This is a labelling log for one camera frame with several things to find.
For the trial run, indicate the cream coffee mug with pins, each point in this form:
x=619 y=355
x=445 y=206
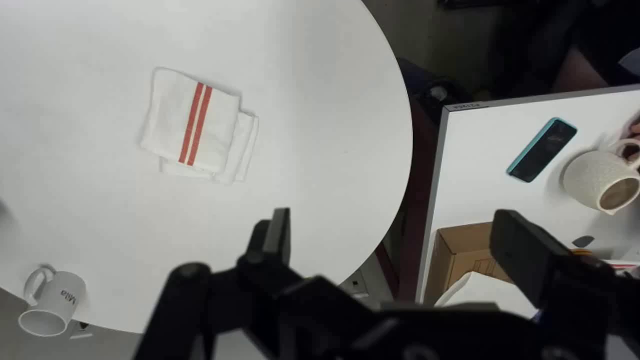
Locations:
x=596 y=181

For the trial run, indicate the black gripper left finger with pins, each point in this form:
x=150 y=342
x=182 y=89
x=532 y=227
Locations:
x=277 y=233

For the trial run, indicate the large open cardboard box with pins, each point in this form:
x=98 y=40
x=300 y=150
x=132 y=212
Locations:
x=460 y=256

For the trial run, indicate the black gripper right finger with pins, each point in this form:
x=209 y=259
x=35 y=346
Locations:
x=532 y=260

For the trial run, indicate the black smartphone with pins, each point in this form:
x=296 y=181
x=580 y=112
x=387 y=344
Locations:
x=540 y=150

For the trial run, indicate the white mug with print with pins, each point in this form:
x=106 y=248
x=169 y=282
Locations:
x=57 y=301

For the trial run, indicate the white paper package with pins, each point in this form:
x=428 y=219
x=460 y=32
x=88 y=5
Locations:
x=486 y=293

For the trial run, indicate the white towel with red stripes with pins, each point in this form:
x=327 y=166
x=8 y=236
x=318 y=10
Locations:
x=192 y=122

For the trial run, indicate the small dark desk item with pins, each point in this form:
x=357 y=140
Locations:
x=582 y=240

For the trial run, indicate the white red striped envelope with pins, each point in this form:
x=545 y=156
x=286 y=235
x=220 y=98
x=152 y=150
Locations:
x=623 y=268

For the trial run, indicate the white office desk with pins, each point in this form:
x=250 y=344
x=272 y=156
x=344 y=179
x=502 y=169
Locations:
x=480 y=152

